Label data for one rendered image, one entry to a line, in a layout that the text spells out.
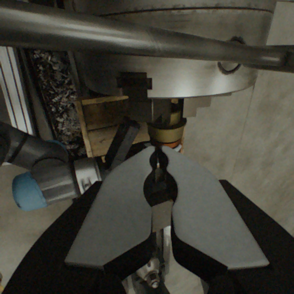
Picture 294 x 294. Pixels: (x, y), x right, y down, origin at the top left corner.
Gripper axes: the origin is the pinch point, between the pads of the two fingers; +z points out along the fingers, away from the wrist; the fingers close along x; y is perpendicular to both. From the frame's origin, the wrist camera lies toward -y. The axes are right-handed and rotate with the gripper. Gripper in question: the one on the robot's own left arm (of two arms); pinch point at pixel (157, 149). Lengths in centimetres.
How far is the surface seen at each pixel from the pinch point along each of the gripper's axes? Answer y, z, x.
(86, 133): 16.0, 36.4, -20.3
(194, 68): -3.6, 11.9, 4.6
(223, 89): -0.9, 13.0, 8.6
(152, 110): 1.9, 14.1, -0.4
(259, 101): 57, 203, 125
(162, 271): 110, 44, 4
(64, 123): 24, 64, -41
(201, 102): 4.7, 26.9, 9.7
